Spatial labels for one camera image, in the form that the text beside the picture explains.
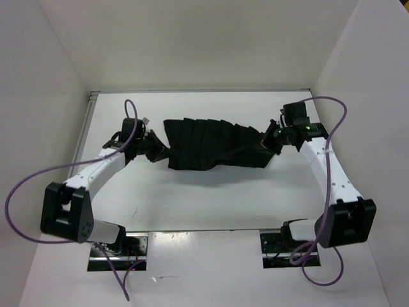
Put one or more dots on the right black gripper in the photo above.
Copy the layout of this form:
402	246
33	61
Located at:
266	140

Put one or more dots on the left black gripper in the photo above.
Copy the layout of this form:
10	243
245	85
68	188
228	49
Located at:
160	150

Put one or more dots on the black pleated skirt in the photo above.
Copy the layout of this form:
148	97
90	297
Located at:
201	145

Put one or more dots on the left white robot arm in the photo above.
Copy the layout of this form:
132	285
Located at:
67	207

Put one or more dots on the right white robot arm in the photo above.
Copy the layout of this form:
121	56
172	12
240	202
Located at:
349	216

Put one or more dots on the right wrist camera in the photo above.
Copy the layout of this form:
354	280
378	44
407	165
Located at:
294	114

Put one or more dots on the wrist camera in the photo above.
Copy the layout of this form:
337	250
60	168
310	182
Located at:
294	114
128	125

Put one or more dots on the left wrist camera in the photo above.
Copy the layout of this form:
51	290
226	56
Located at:
128	125

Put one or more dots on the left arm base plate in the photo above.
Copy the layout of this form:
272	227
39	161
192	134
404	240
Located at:
130	254

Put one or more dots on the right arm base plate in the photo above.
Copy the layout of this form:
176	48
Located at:
275	250

